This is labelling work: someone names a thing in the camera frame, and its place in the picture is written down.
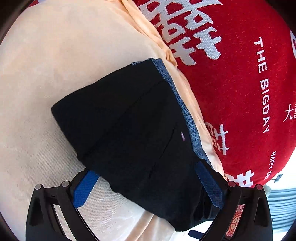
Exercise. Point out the blue grey ribbed panel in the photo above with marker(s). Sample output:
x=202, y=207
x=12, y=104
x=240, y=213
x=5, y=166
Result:
x=281, y=206

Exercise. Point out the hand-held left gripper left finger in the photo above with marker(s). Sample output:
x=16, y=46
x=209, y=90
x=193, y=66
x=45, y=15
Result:
x=84, y=187

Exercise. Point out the red printed bedspread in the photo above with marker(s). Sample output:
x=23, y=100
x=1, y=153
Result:
x=231, y=81

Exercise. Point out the peach blanket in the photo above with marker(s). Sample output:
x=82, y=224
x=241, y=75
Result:
x=46, y=69

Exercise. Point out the red patterned cloth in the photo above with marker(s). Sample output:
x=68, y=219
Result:
x=234, y=220

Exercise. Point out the black pants with patterned stripes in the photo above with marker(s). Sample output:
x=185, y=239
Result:
x=129, y=129

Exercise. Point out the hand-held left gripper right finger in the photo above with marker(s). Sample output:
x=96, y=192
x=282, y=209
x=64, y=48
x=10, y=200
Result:
x=208, y=183

